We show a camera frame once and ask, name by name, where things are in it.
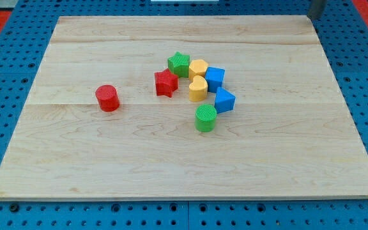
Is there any green cylinder block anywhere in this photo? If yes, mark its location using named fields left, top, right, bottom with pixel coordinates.
left=194, top=104, right=217, bottom=132

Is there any yellow heart block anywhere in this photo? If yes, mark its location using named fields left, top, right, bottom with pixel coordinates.
left=188, top=75, right=208, bottom=102

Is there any red star block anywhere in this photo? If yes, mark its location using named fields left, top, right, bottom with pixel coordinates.
left=154, top=68, right=178, bottom=98

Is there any blue triangle block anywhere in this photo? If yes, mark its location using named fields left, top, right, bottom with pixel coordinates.
left=214, top=87, right=236, bottom=114

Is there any blue cube block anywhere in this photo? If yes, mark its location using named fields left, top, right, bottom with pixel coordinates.
left=205, top=67, right=225, bottom=93

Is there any yellow hexagon block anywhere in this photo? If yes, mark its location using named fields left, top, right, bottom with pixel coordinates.
left=188, top=59, right=209, bottom=82

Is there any green star block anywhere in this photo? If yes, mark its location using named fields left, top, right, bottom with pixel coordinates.
left=167, top=52, right=190, bottom=78

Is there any red cylinder block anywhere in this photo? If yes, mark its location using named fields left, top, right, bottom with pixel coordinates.
left=95, top=84, right=120, bottom=112

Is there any wooden board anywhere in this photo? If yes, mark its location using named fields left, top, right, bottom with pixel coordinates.
left=0, top=15, right=368, bottom=201

